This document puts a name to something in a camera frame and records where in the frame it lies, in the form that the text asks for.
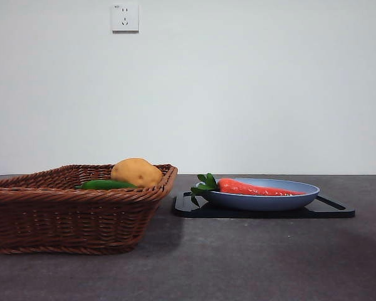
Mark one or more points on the white wall socket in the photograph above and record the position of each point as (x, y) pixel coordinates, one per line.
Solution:
(125, 17)

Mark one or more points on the yellow-brown potato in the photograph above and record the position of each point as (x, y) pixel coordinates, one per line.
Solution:
(134, 172)

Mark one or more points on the brown wicker basket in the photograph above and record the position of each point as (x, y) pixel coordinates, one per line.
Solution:
(65, 219)

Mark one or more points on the orange carrot with green leaves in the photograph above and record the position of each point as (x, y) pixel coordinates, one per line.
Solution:
(238, 187)

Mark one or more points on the blue round plate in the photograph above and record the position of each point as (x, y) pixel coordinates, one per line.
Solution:
(253, 203)

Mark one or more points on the black flat tray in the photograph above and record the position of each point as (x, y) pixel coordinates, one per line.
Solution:
(269, 214)

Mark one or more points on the green pepper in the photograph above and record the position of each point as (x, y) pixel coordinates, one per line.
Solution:
(103, 184)

